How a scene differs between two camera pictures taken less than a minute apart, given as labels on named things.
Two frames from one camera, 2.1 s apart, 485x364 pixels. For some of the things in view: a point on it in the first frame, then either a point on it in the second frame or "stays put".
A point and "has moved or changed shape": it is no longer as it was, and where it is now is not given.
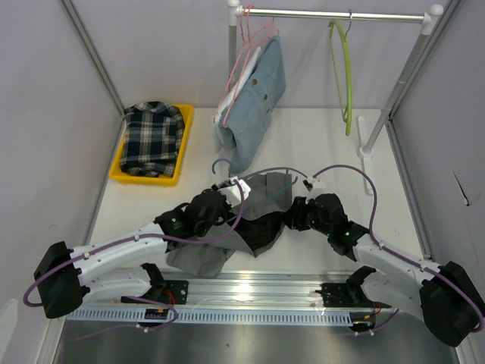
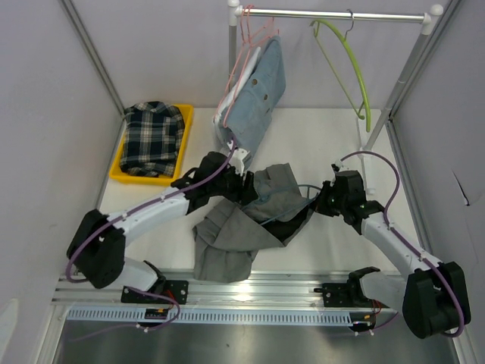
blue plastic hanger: [213, 170] to [274, 206]
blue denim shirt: [248, 124] stays put
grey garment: [261, 222] has moved or changed shape
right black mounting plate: [339, 295] stays put
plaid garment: [154, 133] stays put
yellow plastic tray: [116, 172] stays put
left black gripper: [226, 207] to [242, 194]
